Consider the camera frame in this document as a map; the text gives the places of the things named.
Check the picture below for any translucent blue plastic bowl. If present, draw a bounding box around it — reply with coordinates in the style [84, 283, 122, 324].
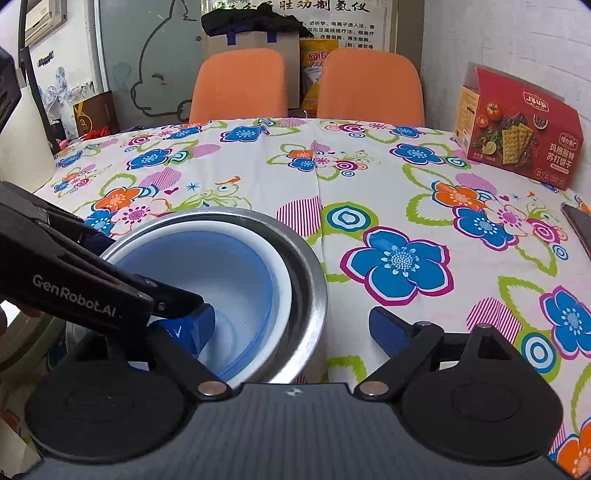
[109, 231, 273, 382]

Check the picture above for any white plastic bowl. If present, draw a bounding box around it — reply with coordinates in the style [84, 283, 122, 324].
[102, 220, 293, 388]

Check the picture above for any stainless steel bowl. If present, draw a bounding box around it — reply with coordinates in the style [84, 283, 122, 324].
[66, 208, 328, 384]

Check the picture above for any white floral ceramic plate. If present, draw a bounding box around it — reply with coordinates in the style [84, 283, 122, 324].
[0, 312, 65, 379]

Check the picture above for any left hand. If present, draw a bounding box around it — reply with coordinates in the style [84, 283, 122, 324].
[0, 299, 41, 336]

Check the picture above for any floral tablecloth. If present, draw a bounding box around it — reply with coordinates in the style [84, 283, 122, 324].
[39, 118, 590, 478]

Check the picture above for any brown paper bag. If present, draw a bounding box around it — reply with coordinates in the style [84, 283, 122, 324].
[73, 91, 120, 136]

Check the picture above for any left orange chair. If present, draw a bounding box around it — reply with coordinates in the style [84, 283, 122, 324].
[189, 48, 287, 123]

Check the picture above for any orange chair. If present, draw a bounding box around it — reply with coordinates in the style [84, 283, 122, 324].
[317, 48, 425, 127]
[189, 48, 287, 123]

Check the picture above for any air conditioner unit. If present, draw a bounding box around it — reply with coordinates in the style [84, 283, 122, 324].
[24, 0, 67, 46]

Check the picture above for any red cracker box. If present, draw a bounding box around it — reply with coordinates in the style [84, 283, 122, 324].
[454, 63, 584, 190]

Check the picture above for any right orange chair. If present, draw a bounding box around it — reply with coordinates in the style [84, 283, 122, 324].
[317, 48, 425, 127]

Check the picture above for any cardboard box with blue tape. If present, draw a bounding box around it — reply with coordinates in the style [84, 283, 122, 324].
[205, 31, 301, 110]

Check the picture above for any black cloth on box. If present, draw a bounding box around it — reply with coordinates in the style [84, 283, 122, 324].
[201, 3, 314, 38]

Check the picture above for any yellow snack bag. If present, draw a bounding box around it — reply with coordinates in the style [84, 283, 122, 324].
[300, 38, 339, 117]

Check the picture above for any wall poster with text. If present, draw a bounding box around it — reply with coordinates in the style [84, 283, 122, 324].
[201, 0, 394, 51]

